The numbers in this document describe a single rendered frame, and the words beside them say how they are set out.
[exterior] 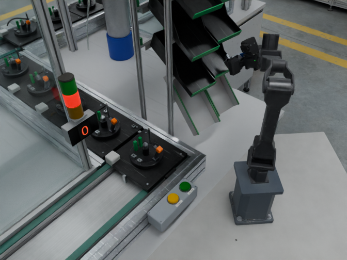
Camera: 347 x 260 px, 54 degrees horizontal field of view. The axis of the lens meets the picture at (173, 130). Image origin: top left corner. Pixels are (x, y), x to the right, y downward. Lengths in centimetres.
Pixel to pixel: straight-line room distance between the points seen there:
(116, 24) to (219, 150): 98
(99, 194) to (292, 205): 76
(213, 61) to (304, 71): 239
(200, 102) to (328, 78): 244
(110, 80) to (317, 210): 128
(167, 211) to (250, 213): 30
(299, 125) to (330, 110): 38
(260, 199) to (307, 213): 26
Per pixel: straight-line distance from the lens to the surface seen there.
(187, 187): 130
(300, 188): 152
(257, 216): 135
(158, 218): 124
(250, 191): 120
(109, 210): 134
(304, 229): 141
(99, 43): 242
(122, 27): 210
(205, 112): 151
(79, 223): 133
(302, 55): 408
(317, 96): 351
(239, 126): 171
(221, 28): 141
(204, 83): 139
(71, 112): 117
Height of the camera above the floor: 202
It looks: 44 degrees down
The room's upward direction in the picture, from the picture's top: 1 degrees counter-clockwise
